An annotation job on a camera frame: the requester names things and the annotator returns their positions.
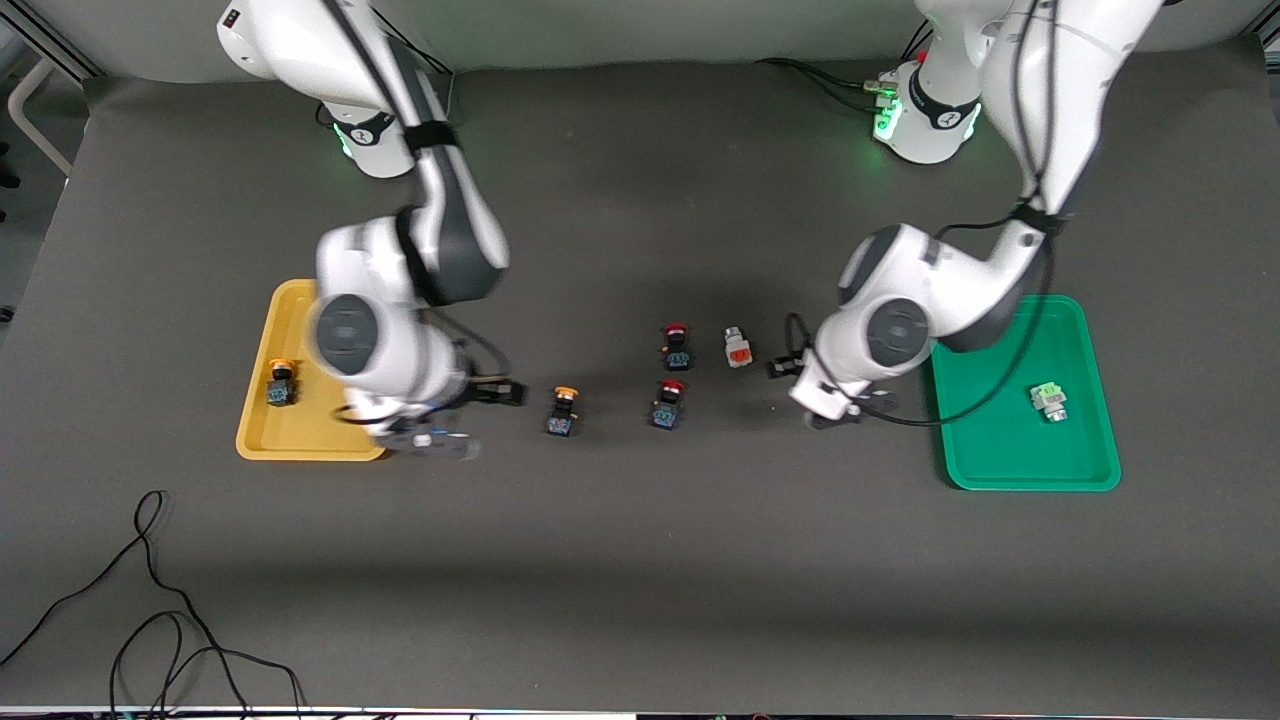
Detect yellow plastic tray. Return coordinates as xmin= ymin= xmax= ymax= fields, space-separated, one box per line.
xmin=235 ymin=278 xmax=391 ymax=463

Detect dark grey table cloth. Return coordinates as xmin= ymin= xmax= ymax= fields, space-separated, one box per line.
xmin=0 ymin=40 xmax=1280 ymax=716

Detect green plastic tray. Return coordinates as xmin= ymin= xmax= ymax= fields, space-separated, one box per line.
xmin=925 ymin=294 xmax=1122 ymax=492

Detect white bent metal tube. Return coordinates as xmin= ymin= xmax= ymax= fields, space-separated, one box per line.
xmin=8 ymin=58 xmax=76 ymax=179

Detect black left arm base cables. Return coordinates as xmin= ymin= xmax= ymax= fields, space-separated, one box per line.
xmin=755 ymin=58 xmax=896 ymax=111

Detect black arm base cables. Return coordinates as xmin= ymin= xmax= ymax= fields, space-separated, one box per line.
xmin=755 ymin=58 xmax=896 ymax=111
xmin=375 ymin=15 xmax=456 ymax=79

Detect black right arm base cables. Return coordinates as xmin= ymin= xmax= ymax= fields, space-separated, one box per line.
xmin=375 ymin=15 xmax=456 ymax=79

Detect loose thin black cable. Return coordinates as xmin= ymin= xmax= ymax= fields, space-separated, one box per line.
xmin=0 ymin=489 xmax=306 ymax=719

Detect aluminium frame rail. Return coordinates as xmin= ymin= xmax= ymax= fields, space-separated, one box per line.
xmin=0 ymin=0 xmax=101 ymax=81

